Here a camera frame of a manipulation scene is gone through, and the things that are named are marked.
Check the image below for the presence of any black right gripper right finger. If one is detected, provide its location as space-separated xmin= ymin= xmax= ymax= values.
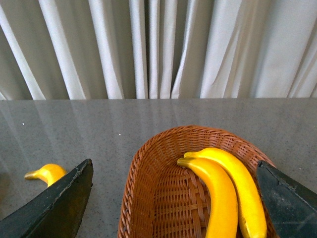
xmin=256 ymin=161 xmax=317 ymax=238

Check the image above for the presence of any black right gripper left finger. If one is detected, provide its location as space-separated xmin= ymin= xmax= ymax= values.
xmin=0 ymin=159 xmax=94 ymax=238

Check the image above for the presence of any yellow banana right on table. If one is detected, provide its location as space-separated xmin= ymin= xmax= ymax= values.
xmin=24 ymin=164 xmax=67 ymax=187

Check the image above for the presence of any front yellow banana in basket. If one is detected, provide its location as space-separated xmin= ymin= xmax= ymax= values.
xmin=177 ymin=158 xmax=238 ymax=238

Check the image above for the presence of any yellow banana in basket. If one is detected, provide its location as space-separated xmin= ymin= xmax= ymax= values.
xmin=177 ymin=158 xmax=238 ymax=238
xmin=184 ymin=148 xmax=267 ymax=238

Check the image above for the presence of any right wicker basket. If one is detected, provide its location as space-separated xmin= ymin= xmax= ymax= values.
xmin=117 ymin=125 xmax=268 ymax=238

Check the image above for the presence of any white pleated curtain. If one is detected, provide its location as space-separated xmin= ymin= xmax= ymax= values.
xmin=0 ymin=0 xmax=317 ymax=100

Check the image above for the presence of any rear yellow banana in basket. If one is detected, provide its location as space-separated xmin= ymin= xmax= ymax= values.
xmin=184 ymin=148 xmax=267 ymax=238

